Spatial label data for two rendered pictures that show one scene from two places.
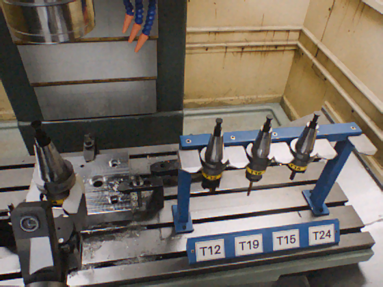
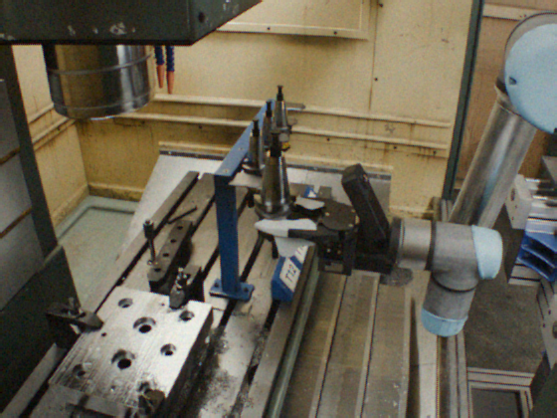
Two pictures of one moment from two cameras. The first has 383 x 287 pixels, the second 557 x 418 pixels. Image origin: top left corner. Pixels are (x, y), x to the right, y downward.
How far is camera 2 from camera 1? 81 cm
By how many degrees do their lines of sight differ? 51
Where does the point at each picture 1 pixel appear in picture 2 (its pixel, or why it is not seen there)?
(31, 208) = (357, 167)
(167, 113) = (49, 257)
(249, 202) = (245, 237)
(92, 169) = (119, 324)
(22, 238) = (368, 196)
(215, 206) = not seen: hidden behind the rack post
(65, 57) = not seen: outside the picture
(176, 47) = (29, 156)
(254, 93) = (63, 199)
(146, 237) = (237, 326)
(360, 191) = not seen: hidden behind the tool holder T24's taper
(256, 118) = (88, 225)
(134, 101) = (20, 262)
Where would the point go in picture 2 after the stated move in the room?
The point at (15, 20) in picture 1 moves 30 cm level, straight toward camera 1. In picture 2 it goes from (123, 88) to (342, 80)
